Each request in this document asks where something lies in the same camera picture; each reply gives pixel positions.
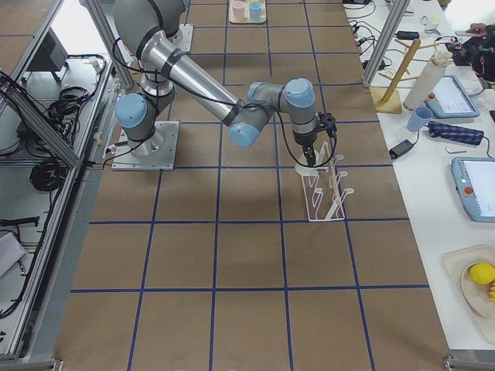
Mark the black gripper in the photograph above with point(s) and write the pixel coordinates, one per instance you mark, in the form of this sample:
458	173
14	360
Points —
304	140

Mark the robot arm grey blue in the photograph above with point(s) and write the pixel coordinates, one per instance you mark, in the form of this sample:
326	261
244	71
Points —
146	28

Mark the light blue cup on desk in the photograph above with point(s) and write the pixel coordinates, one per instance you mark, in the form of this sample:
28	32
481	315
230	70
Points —
419	118

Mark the light blue cup far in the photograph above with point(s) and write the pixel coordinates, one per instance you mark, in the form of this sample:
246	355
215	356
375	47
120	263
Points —
255	11

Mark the pink cup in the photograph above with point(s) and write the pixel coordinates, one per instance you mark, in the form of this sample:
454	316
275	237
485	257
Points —
238	9

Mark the black power adapter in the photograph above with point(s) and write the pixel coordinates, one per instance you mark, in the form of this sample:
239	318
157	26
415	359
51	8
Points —
401	149

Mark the wooden mug tree stand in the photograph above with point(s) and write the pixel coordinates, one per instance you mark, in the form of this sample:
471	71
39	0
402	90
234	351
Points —
388	100

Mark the plaid folded umbrella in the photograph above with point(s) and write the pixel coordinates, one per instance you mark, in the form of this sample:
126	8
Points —
455	133

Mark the blue teach pendant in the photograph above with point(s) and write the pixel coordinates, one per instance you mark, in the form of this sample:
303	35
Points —
449	99
474	179

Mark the beige plastic tray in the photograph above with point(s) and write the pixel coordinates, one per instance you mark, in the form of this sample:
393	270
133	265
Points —
246	17

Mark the yellow lemon toy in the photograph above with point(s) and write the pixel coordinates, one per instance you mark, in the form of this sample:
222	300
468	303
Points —
482	273

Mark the beige tray with plate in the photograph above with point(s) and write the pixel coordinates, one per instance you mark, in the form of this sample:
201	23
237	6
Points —
476	296

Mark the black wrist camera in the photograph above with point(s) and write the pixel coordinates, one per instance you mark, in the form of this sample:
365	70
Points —
326	122

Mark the white wire cup rack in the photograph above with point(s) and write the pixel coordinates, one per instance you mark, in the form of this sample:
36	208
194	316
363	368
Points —
322	193

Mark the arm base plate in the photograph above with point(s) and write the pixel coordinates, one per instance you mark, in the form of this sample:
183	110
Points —
157	153
184	37

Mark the aluminium frame post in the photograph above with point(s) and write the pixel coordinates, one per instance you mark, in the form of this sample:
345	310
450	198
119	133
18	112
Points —
390	26

